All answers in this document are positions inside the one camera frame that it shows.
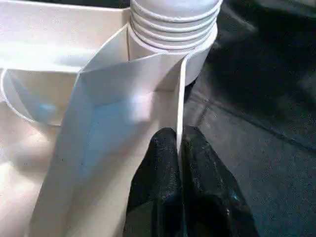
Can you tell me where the white plastic table leg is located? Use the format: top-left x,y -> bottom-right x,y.
129,0 -> 223,54

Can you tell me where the white plastic table top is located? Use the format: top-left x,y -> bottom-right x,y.
0,0 -> 219,237

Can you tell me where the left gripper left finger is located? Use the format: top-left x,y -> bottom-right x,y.
124,127 -> 184,237

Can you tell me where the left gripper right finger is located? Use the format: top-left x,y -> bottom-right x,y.
181,125 -> 260,237

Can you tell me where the black plastic table mat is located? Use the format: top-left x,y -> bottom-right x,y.
181,0 -> 316,237

